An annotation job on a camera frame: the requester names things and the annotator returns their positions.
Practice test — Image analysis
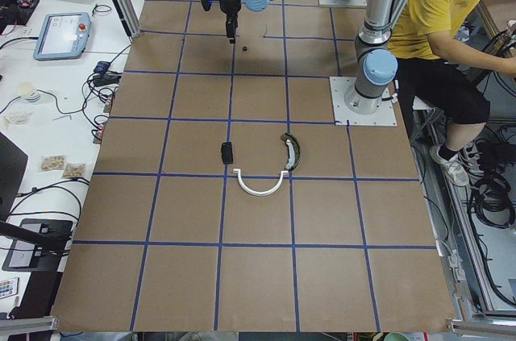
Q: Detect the black laptop stand device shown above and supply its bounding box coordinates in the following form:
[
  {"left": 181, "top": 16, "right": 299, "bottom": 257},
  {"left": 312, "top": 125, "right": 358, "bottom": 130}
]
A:
[{"left": 1, "top": 218, "right": 73, "bottom": 272}]

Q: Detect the dark green brake shoe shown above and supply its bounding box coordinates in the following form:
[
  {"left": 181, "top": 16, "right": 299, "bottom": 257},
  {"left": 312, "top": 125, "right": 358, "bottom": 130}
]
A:
[{"left": 280, "top": 132, "right": 301, "bottom": 172}]

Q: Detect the person in yellow shirt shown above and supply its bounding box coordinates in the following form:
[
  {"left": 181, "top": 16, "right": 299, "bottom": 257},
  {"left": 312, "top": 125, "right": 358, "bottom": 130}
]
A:
[{"left": 388, "top": 0, "right": 515, "bottom": 186}]

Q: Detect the lower blue teach pendant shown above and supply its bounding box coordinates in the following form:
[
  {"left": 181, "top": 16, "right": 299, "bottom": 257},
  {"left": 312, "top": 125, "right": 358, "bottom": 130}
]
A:
[{"left": 33, "top": 12, "right": 91, "bottom": 61}]

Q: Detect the small blue black box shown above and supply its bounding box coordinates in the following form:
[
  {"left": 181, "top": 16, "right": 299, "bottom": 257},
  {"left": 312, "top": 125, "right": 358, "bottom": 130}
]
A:
[{"left": 94, "top": 60, "right": 110, "bottom": 74}]

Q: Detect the bag of screws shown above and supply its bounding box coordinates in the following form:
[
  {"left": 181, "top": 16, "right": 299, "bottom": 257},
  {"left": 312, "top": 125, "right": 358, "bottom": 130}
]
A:
[
  {"left": 62, "top": 163, "right": 86, "bottom": 179},
  {"left": 40, "top": 155, "right": 66, "bottom": 172}
]

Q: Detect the bag of screws left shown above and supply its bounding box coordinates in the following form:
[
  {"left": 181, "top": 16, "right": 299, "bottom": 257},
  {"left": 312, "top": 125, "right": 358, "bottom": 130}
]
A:
[{"left": 40, "top": 155, "right": 66, "bottom": 172}]

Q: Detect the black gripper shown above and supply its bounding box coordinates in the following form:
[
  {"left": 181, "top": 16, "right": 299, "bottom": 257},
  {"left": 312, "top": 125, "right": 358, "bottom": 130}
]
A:
[{"left": 219, "top": 0, "right": 241, "bottom": 44}]

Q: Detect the white curved plastic piece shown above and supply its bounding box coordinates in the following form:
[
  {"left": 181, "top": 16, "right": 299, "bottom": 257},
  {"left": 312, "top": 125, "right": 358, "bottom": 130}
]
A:
[{"left": 232, "top": 168, "right": 289, "bottom": 198}]

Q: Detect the colourful remote control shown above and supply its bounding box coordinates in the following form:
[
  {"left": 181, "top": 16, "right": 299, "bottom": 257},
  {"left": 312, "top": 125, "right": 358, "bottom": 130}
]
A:
[{"left": 0, "top": 277, "right": 19, "bottom": 299}]

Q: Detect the bag of screws right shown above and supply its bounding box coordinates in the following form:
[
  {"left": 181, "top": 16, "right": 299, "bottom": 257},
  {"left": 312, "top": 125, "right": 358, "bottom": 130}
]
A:
[{"left": 62, "top": 163, "right": 86, "bottom": 179}]

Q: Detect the black metal bracket plate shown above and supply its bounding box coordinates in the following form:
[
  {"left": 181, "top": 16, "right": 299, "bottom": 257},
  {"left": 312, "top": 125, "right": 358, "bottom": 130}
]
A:
[{"left": 221, "top": 141, "right": 234, "bottom": 164}]

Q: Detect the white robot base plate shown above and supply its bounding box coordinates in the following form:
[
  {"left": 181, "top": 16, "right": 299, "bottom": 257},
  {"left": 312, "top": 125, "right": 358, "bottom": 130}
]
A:
[{"left": 329, "top": 77, "right": 397, "bottom": 127}]

